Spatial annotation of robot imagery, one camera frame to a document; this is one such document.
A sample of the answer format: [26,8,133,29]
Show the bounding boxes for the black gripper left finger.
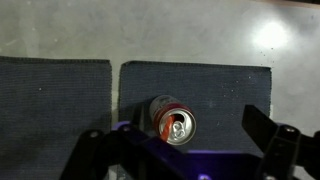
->
[59,103,188,180]

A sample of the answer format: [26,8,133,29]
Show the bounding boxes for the red and silver soda can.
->
[149,94,198,147]

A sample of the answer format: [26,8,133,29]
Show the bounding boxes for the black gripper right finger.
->
[241,104,320,180]

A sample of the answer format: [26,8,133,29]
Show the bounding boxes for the dark blue placemat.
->
[117,60,273,157]
[0,55,113,180]

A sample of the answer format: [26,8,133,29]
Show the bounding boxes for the orange drinking straw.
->
[159,114,175,142]

